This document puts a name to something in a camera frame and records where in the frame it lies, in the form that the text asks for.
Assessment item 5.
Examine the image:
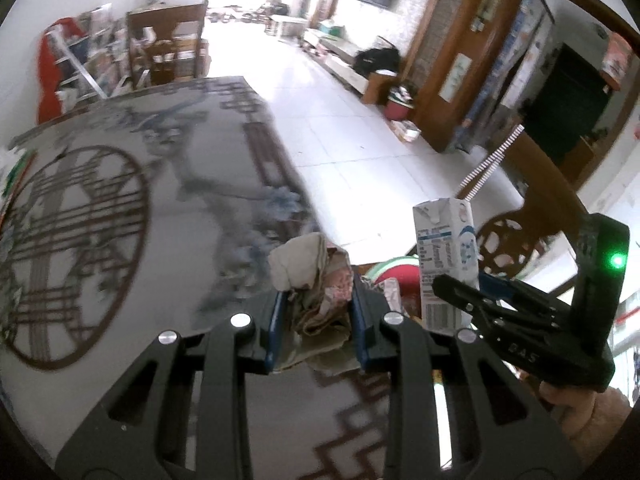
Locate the small red bin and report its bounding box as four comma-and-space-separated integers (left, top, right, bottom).
383, 84, 417, 122

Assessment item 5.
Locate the person's right hand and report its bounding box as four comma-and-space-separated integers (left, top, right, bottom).
539, 381, 597, 412

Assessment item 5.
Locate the paper bag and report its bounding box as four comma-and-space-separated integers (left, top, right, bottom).
268, 233, 357, 373

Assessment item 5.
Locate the red cloth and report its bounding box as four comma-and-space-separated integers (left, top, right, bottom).
36, 16, 90, 127

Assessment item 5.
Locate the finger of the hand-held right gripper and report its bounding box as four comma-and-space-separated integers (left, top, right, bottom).
431, 273, 572, 339
478, 271, 574, 319

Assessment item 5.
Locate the red bin with green rim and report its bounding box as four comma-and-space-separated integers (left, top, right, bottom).
361, 255, 453, 466

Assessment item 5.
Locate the black bag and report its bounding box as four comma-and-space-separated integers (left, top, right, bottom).
352, 46, 402, 77

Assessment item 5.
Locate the dark door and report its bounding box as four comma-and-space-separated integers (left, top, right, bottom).
520, 42, 613, 176

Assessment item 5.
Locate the white blue milk carton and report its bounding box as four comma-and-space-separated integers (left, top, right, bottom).
412, 125, 526, 333

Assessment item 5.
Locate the small wooden box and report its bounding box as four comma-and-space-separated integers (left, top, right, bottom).
362, 70, 399, 106

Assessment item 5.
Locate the metal storage rack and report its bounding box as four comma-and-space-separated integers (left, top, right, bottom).
52, 4, 132, 101

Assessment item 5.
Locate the white low cabinet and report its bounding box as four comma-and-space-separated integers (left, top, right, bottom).
270, 15, 309, 43

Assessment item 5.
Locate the wooden lattice partition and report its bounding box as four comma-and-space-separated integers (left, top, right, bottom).
400, 0, 526, 153

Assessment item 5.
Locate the low television cabinet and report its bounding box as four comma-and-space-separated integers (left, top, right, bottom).
302, 27, 373, 96

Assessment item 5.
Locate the person's right forearm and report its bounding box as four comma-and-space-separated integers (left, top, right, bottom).
552, 387, 633, 468

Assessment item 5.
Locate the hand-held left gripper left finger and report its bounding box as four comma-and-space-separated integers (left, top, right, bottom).
55, 290, 288, 480

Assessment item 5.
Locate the white paper wall sheet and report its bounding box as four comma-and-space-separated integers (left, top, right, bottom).
439, 52, 474, 102

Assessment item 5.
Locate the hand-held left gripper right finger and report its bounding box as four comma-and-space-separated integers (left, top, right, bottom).
350, 280, 583, 480

